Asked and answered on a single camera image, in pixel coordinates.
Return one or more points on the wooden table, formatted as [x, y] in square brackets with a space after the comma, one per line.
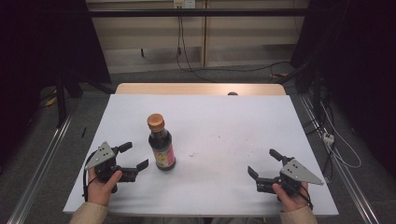
[186, 88]

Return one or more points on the yellow floor tape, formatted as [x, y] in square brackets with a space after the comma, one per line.
[51, 101]

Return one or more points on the person's left hand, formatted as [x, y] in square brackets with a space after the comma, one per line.
[101, 189]

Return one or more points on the black metal stand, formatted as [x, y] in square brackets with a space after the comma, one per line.
[61, 99]

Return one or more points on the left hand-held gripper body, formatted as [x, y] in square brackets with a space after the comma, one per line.
[104, 155]

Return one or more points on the dark sauce bottle orange cap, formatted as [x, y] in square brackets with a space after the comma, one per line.
[162, 146]

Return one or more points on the person's right hand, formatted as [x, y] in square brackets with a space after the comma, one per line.
[291, 200]

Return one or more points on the white table board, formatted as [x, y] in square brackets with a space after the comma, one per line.
[218, 140]

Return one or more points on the metal floor rail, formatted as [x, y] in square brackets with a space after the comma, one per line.
[345, 174]
[40, 168]

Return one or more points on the white power strip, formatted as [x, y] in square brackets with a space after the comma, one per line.
[328, 137]

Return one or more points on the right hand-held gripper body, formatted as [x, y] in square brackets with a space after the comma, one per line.
[299, 174]

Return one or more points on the black pen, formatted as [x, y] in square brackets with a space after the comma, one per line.
[83, 132]

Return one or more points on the white wall socket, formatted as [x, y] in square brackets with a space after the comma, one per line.
[184, 3]

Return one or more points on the black horizontal bar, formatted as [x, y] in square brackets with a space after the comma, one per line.
[199, 12]

